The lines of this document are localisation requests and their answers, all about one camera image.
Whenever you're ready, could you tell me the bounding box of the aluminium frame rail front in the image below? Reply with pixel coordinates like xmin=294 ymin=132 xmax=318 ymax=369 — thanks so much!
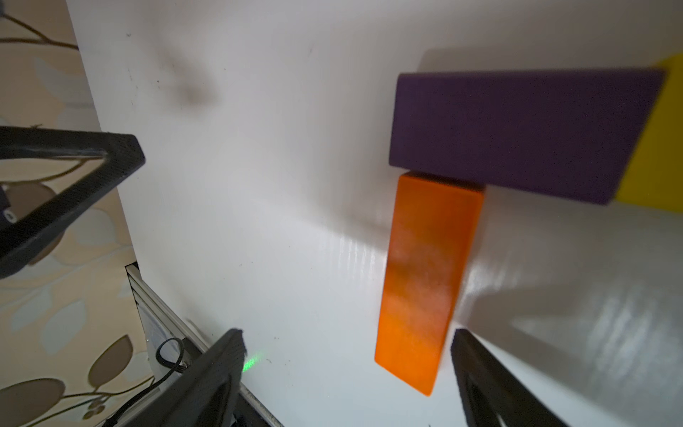
xmin=126 ymin=263 xmax=282 ymax=426

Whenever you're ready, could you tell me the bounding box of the purple block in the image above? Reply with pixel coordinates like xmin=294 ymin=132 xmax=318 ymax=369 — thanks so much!
xmin=389 ymin=69 xmax=666 ymax=205

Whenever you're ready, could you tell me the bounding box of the orange block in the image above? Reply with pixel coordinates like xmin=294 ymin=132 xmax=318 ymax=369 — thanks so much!
xmin=375 ymin=172 xmax=485 ymax=396

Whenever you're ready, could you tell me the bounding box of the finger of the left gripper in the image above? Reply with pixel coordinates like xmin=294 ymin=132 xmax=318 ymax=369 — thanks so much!
xmin=1 ymin=126 xmax=146 ymax=279

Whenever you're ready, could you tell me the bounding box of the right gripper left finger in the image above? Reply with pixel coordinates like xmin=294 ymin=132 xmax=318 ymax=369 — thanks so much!
xmin=126 ymin=328 xmax=247 ymax=426

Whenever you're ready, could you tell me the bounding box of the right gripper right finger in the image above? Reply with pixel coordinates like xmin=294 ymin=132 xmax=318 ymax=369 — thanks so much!
xmin=451 ymin=328 xmax=567 ymax=427

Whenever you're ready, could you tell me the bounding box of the large yellow block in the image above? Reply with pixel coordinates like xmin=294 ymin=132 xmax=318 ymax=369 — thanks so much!
xmin=615 ymin=53 xmax=682 ymax=213

